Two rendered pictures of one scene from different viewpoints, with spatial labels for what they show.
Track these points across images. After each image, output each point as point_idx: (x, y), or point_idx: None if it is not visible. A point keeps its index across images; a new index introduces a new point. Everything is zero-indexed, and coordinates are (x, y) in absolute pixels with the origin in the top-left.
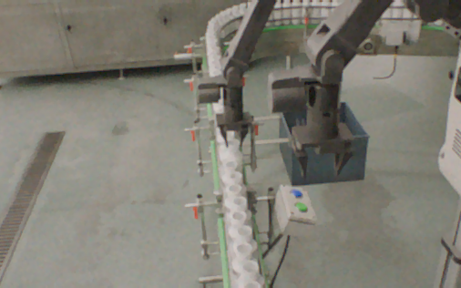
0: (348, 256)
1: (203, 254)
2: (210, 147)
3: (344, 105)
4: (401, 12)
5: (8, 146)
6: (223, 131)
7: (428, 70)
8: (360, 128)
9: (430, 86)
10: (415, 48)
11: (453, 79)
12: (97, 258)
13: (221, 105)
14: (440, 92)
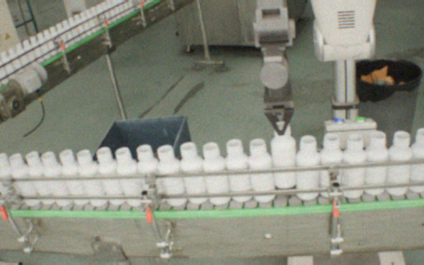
0: (169, 264)
1: (339, 250)
2: (114, 241)
3: (116, 125)
4: (12, 65)
5: None
6: (292, 108)
7: None
8: (164, 122)
9: (2, 148)
10: (39, 89)
11: (8, 134)
12: None
13: (148, 150)
14: (15, 145)
